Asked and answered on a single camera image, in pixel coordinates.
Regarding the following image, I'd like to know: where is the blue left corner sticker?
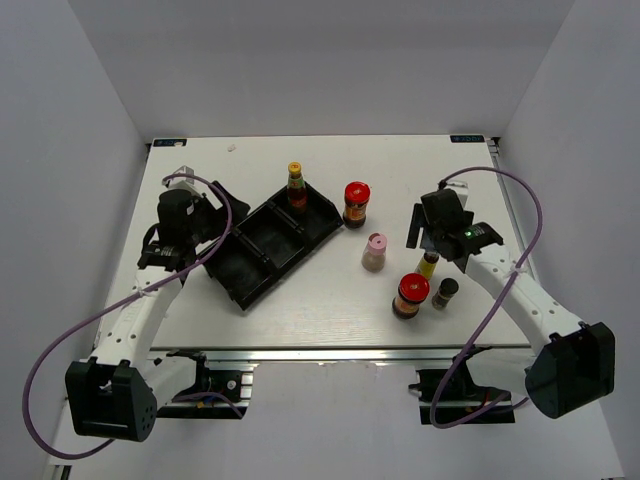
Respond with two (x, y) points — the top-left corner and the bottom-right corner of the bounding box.
(152, 138), (187, 148)

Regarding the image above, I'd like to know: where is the red-lid sauce jar front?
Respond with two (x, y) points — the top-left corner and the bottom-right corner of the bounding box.
(392, 272), (430, 319)

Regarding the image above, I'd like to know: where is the aluminium table rail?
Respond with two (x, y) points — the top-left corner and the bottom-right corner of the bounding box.
(149, 345), (536, 364)

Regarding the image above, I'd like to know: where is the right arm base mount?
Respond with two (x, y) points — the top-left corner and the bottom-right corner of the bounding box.
(406, 349), (515, 425)

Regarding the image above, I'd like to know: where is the small yellow-label oil bottle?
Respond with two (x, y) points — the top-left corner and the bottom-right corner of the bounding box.
(415, 251), (440, 281)

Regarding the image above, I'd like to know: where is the pink-cap spice shaker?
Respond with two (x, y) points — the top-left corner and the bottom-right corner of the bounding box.
(361, 232), (387, 273)

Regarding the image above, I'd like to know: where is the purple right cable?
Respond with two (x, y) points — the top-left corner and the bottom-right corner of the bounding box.
(430, 166), (545, 430)

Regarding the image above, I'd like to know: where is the black three-compartment organizer tray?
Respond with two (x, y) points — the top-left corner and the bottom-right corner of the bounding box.
(205, 185), (343, 310)

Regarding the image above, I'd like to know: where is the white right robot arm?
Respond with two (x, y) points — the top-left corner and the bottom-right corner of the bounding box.
(406, 187), (615, 419)

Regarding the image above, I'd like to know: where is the red-lid sauce jar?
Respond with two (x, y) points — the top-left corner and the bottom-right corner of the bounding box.
(343, 181), (371, 229)
(392, 272), (430, 319)

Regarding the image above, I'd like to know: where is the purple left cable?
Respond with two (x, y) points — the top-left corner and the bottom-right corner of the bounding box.
(23, 172), (245, 459)

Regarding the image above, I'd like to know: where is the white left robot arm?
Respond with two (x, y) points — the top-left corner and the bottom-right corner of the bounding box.
(65, 167), (233, 442)

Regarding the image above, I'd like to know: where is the blue corner sticker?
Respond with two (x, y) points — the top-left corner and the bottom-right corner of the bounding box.
(152, 138), (187, 148)
(449, 134), (486, 144)

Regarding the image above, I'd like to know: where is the yellow-cap red sauce bottle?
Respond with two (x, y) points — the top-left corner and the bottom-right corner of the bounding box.
(286, 162), (308, 215)

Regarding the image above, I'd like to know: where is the purple cable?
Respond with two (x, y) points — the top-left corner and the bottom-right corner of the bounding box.
(430, 166), (545, 430)
(23, 172), (245, 459)

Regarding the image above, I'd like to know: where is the black-cap pepper jar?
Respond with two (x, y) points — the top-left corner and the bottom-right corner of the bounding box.
(431, 278), (459, 310)

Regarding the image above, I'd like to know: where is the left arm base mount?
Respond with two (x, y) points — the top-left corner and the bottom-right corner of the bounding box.
(157, 350), (255, 420)

